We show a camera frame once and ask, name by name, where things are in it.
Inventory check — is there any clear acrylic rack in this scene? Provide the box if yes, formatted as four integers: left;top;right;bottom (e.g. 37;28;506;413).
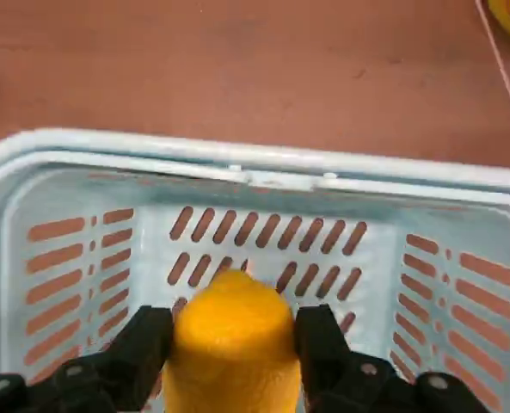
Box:
473;0;510;150

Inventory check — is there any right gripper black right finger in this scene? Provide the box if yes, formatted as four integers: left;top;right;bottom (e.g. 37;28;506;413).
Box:
295;304;490;413

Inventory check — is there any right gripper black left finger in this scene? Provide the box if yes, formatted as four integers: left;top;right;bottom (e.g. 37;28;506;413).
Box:
0;305;175;413

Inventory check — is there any yellow lemon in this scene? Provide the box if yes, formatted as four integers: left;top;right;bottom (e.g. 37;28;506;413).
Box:
159;268;303;413

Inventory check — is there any blue plastic basket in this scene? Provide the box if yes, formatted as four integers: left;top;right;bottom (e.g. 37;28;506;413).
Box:
0;126;510;413

